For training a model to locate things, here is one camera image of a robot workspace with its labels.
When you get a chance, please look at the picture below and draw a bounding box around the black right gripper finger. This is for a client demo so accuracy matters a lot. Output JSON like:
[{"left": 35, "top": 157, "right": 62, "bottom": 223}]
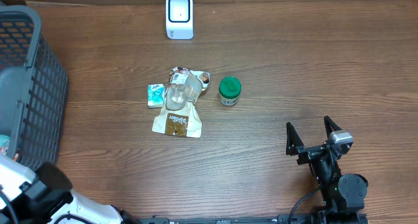
[
  {"left": 324, "top": 116, "right": 342, "bottom": 136},
  {"left": 285, "top": 122, "right": 304, "bottom": 156}
]

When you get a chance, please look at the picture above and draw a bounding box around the green lid seasoning jar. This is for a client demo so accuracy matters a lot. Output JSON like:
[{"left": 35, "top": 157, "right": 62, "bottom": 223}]
[{"left": 219, "top": 76, "right": 242, "bottom": 106}]

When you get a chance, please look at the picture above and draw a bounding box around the brown white snack pouch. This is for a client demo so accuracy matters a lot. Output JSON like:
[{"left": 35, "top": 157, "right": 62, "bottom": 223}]
[{"left": 152, "top": 67, "right": 210, "bottom": 138}]

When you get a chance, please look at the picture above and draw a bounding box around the teal white tissue pack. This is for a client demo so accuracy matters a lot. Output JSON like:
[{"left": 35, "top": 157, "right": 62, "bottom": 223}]
[{"left": 147, "top": 84, "right": 165, "bottom": 108}]

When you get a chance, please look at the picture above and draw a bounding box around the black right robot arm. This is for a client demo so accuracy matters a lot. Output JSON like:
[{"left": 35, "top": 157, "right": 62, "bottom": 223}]
[{"left": 278, "top": 116, "right": 368, "bottom": 224}]

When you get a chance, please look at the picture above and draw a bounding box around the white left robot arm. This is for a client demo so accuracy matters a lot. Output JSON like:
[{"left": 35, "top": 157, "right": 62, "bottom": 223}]
[{"left": 1, "top": 155, "right": 139, "bottom": 224}]

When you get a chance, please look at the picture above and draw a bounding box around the white barcode scanner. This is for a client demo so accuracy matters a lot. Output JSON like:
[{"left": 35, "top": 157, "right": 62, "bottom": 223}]
[{"left": 165, "top": 0, "right": 194, "bottom": 40}]

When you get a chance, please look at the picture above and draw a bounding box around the grey plastic mesh basket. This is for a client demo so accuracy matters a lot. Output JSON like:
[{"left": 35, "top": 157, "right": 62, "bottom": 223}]
[{"left": 1, "top": 5, "right": 69, "bottom": 170}]

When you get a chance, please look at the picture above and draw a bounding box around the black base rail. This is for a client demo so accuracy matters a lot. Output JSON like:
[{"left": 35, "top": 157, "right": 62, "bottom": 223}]
[{"left": 78, "top": 212, "right": 369, "bottom": 224}]

